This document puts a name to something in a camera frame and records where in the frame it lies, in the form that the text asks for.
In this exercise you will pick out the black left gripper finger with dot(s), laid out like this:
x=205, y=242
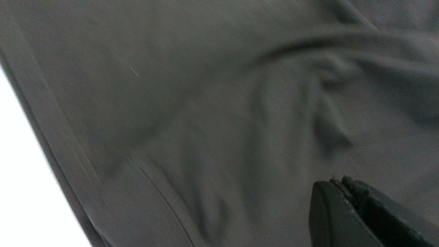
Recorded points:
x=350, y=213

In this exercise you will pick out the dark gray long-sleeve top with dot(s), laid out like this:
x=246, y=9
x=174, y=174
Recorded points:
x=205, y=123

